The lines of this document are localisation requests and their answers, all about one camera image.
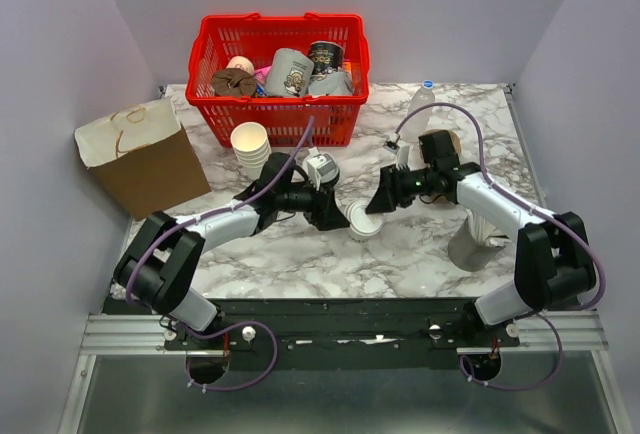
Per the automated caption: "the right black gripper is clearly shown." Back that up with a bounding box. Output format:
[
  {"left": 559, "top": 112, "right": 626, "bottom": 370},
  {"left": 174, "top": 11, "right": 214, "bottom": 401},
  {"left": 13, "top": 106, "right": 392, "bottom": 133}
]
[{"left": 365, "top": 162, "right": 437, "bottom": 214}]

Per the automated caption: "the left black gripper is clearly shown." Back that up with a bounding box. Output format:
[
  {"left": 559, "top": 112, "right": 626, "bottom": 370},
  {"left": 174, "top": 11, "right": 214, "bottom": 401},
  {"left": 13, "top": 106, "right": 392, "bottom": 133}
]
[{"left": 275, "top": 172, "right": 350, "bottom": 232}]

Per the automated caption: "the single white paper cup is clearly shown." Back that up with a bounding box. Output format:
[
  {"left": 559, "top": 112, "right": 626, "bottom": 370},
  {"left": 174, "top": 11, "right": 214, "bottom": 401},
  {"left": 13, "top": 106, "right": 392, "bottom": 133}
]
[{"left": 349, "top": 211, "right": 384, "bottom": 242}]

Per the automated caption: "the stack of white paper cups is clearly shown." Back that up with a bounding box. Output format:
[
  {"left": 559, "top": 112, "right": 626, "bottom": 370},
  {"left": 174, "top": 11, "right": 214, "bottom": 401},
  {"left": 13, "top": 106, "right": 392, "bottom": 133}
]
[{"left": 230, "top": 122, "right": 271, "bottom": 180}]

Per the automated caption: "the brown paper takeout bag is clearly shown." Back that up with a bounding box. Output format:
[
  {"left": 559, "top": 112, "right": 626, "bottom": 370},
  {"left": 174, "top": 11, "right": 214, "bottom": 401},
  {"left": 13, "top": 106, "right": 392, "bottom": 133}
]
[{"left": 74, "top": 98, "right": 210, "bottom": 220}]

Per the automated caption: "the single white cup lid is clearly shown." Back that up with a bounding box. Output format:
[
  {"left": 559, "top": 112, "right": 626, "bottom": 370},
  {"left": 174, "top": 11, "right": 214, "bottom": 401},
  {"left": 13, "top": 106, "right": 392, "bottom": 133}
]
[{"left": 344, "top": 199, "right": 373, "bottom": 230}]

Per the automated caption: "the stack of cup lids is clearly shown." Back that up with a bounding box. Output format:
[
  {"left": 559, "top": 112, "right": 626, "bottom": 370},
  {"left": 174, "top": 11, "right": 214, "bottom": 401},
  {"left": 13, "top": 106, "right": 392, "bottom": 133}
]
[{"left": 320, "top": 174, "right": 340, "bottom": 189}]

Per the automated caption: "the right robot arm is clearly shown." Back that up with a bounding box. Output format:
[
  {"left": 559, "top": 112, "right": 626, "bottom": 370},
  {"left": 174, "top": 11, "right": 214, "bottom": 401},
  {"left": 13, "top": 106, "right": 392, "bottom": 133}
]
[{"left": 366, "top": 131, "right": 596, "bottom": 346}]

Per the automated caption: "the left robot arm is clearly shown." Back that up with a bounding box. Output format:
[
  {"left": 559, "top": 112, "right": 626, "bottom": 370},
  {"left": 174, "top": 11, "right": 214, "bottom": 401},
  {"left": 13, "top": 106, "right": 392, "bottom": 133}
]
[{"left": 113, "top": 148, "right": 350, "bottom": 349}]

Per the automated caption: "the clear plastic water bottle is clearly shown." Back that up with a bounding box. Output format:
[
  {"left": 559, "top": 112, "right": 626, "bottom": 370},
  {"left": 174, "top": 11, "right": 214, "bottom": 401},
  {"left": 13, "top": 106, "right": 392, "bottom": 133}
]
[{"left": 401, "top": 80, "right": 436, "bottom": 143}]

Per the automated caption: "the brown pulp cup carrier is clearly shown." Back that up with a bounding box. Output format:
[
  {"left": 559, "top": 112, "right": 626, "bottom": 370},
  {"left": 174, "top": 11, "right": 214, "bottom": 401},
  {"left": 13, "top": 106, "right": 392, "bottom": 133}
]
[{"left": 424, "top": 129, "right": 462, "bottom": 155}]

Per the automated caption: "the grey cup of straws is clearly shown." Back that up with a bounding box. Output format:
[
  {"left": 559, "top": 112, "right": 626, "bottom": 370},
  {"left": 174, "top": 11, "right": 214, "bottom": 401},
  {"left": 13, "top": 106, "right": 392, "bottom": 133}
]
[{"left": 447, "top": 210, "right": 510, "bottom": 272}]

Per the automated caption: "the grey crumpled item in basket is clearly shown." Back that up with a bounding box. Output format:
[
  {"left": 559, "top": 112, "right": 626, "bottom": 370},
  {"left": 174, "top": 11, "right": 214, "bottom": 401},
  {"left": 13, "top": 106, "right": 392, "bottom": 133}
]
[{"left": 307, "top": 71, "right": 354, "bottom": 98}]

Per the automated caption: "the grey printed cup in basket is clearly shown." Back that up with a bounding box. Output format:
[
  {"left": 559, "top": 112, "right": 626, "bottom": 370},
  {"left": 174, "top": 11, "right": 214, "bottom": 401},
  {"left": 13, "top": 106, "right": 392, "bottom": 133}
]
[{"left": 264, "top": 48, "right": 314, "bottom": 97}]

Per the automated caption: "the black printed can in basket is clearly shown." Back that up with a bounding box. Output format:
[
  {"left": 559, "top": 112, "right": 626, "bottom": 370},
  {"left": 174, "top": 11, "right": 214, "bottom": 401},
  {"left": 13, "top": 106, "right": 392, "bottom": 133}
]
[{"left": 307, "top": 41, "right": 344, "bottom": 77}]

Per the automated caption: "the brown striped cloth in basket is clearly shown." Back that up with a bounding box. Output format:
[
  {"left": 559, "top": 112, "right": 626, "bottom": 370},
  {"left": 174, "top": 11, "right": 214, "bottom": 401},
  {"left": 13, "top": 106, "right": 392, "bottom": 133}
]
[{"left": 211, "top": 68, "right": 258, "bottom": 98}]

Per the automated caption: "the beige egg-shaped object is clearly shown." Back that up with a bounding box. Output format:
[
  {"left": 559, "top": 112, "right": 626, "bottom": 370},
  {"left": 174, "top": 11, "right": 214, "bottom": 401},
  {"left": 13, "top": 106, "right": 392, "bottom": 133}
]
[{"left": 226, "top": 55, "right": 255, "bottom": 76}]

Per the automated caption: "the red plastic shopping basket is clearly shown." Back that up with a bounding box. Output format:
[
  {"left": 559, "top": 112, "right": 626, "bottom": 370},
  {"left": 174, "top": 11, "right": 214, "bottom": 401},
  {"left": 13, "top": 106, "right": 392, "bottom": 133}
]
[{"left": 185, "top": 13, "right": 370, "bottom": 148}]

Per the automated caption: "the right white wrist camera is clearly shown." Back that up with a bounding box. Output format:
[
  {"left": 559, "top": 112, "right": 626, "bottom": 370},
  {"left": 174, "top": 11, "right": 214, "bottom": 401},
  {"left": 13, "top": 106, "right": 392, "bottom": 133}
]
[{"left": 383, "top": 132, "right": 410, "bottom": 169}]

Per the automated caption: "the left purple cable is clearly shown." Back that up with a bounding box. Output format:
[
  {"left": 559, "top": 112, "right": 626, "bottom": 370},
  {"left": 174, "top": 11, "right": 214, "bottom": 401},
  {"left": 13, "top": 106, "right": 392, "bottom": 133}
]
[{"left": 124, "top": 115, "right": 317, "bottom": 393}]

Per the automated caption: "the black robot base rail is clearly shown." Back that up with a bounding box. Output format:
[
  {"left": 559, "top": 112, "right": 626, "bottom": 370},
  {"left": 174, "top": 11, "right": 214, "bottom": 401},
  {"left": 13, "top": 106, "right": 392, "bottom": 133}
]
[{"left": 99, "top": 296, "right": 586, "bottom": 373}]

